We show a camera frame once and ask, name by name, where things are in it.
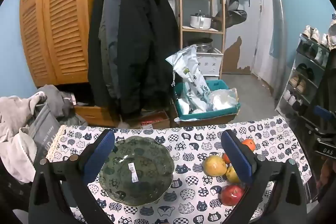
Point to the orange mandarin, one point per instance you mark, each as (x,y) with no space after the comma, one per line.
(225,158)
(249,144)

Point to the small yellow pear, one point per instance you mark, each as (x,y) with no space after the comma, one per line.
(232,174)

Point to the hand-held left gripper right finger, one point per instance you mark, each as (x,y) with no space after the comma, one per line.
(236,158)

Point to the metal pot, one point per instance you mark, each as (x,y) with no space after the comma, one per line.
(204,45)

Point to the metal shoe rack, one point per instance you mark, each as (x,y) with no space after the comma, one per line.
(302,66)

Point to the white door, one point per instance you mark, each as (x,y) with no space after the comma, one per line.
(244,43)

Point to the person's right hand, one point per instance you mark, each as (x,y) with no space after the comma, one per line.
(325,174)

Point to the white cooking pot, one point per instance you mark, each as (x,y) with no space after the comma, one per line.
(200,21)

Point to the grey hanging jacket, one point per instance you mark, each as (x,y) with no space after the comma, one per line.
(110,29)

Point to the grey vertical pipe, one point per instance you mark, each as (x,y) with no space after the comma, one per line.
(278,29)

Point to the hanging hats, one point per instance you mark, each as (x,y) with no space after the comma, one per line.
(235,11)

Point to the red apple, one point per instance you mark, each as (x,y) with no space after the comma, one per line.
(231,195)

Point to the clear plastic bag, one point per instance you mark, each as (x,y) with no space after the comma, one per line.
(223,99)

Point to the teal plastic basket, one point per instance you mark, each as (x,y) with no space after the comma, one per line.
(220,86)

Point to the white plastic basket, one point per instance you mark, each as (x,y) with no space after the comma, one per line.
(210,64)

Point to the cardboard box with red contents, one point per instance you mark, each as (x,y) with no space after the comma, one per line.
(152,121)

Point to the white printed bag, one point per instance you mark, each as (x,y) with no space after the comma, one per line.
(187,69)

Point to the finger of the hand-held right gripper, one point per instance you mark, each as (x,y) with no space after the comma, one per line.
(323,112)

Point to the black hanging coat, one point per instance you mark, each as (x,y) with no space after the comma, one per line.
(141,43)

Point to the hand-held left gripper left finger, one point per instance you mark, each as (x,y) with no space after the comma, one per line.
(101,155)

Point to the dark grey garment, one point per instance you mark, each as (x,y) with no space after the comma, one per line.
(56,100)

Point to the wooden louvered wardrobe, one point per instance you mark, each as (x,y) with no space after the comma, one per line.
(63,29)

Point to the group of assorted shoes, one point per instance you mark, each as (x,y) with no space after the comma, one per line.
(302,82)

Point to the cat print tablecloth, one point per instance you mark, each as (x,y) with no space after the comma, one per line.
(189,150)

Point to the wooden drawer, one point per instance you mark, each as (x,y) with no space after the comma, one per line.
(92,115)

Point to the wooden shelf rack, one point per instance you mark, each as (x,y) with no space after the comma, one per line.
(181,29)

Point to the large yellow-green pear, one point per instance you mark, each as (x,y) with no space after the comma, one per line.
(214,165)

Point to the green glass bowl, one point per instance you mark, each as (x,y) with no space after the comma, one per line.
(147,161)

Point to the grey printed bag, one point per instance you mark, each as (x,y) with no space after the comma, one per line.
(43,129)

